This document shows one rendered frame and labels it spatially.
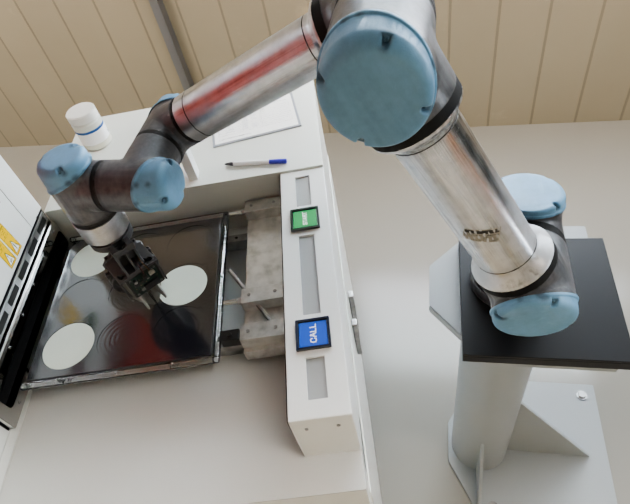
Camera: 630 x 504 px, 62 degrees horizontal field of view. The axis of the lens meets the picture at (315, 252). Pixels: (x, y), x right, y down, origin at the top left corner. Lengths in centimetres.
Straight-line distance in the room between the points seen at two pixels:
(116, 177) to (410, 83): 43
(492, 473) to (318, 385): 102
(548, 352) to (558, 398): 91
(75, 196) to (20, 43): 243
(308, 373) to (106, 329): 43
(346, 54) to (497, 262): 35
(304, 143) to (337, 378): 58
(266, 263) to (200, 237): 16
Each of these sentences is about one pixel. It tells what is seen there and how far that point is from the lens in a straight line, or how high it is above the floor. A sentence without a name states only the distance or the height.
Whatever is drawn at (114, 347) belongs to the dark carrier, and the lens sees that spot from 104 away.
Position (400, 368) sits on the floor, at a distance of 188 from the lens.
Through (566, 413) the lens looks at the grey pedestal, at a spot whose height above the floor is 2.
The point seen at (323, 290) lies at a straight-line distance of 89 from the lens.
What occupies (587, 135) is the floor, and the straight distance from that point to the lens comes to 280.
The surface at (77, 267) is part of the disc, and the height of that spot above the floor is 90.
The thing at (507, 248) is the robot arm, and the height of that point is 114.
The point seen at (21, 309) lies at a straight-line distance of 116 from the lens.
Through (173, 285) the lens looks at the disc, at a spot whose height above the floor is 90.
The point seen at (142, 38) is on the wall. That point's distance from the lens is 283.
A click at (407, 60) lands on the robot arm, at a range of 50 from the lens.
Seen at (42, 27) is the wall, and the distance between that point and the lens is 307.
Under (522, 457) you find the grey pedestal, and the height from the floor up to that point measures 2.
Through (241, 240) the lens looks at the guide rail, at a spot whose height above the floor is 85.
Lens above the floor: 166
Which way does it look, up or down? 48 degrees down
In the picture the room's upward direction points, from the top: 14 degrees counter-clockwise
